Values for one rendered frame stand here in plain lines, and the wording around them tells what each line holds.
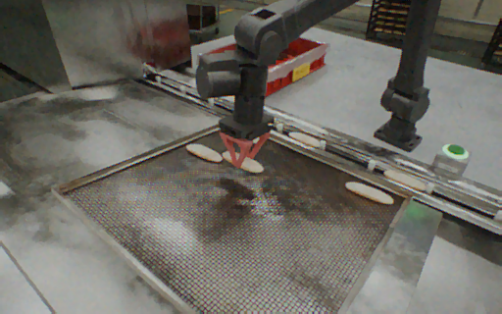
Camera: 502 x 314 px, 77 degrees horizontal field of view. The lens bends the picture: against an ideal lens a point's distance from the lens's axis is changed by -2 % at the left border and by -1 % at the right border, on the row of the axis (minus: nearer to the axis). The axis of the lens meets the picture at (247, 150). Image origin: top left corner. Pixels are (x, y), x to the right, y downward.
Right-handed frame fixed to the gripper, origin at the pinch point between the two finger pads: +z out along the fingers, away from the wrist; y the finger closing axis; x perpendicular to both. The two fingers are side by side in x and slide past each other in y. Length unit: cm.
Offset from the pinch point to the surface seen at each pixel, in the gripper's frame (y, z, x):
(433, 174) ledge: -35.1, 4.6, 32.3
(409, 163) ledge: -35.8, 4.5, 26.3
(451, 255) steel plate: -17.4, 11.8, 41.2
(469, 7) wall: -471, -24, -9
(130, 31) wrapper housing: -23, -12, -70
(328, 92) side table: -68, 3, -11
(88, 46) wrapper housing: -7, -9, -70
